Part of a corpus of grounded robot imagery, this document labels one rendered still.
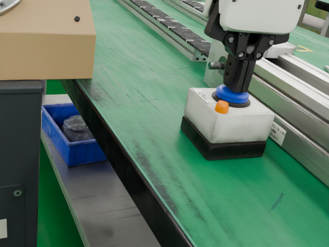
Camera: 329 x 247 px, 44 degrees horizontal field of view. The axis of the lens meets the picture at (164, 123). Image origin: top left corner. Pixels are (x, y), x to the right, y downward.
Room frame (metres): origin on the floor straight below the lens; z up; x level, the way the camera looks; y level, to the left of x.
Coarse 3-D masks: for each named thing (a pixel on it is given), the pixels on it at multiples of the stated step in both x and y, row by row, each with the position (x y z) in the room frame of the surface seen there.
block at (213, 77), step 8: (216, 40) 0.67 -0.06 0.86; (216, 48) 0.66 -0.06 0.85; (224, 48) 0.64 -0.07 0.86; (272, 48) 0.63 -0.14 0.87; (280, 48) 0.63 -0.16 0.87; (288, 48) 0.64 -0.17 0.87; (216, 56) 0.66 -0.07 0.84; (224, 56) 0.64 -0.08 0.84; (264, 56) 0.62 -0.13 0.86; (272, 56) 0.63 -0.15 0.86; (208, 64) 0.63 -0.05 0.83; (216, 64) 0.63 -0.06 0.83; (224, 64) 0.63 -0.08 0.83; (208, 72) 0.67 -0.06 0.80; (216, 72) 0.65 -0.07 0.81; (208, 80) 0.67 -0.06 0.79; (216, 80) 0.64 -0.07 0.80
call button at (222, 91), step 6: (222, 84) 0.47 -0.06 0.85; (216, 90) 0.46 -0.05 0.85; (222, 90) 0.45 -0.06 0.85; (228, 90) 0.45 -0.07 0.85; (222, 96) 0.44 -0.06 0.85; (228, 96) 0.44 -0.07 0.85; (234, 96) 0.44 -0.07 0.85; (240, 96) 0.44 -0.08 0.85; (246, 96) 0.45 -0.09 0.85; (234, 102) 0.44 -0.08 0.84; (240, 102) 0.44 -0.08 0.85
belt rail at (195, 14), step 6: (168, 0) 1.42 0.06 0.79; (174, 0) 1.37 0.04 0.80; (174, 6) 1.37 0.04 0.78; (180, 6) 1.34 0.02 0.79; (186, 6) 1.29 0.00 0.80; (186, 12) 1.28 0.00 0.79; (192, 12) 1.26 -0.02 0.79; (198, 12) 1.21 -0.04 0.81; (192, 18) 1.24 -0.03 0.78; (198, 18) 1.20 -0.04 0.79; (204, 18) 1.17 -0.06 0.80; (204, 24) 1.17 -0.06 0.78
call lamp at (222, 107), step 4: (220, 100) 0.42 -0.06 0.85; (216, 104) 0.42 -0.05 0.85; (220, 104) 0.41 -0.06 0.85; (224, 104) 0.41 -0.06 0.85; (228, 104) 0.42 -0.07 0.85; (216, 108) 0.42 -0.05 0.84; (220, 108) 0.41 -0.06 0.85; (224, 108) 0.41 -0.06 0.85; (228, 108) 0.42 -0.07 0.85; (220, 112) 0.41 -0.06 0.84; (224, 112) 0.41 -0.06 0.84
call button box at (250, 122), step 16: (192, 96) 0.46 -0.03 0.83; (208, 96) 0.46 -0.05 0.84; (192, 112) 0.46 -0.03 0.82; (208, 112) 0.42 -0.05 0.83; (240, 112) 0.43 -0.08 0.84; (256, 112) 0.43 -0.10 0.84; (272, 112) 0.44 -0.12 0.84; (192, 128) 0.45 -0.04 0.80; (208, 128) 0.42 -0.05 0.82; (224, 128) 0.41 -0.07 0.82; (240, 128) 0.42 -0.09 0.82; (256, 128) 0.43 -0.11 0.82; (208, 144) 0.41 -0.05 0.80; (224, 144) 0.42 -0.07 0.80; (240, 144) 0.43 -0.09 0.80; (256, 144) 0.43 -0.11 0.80
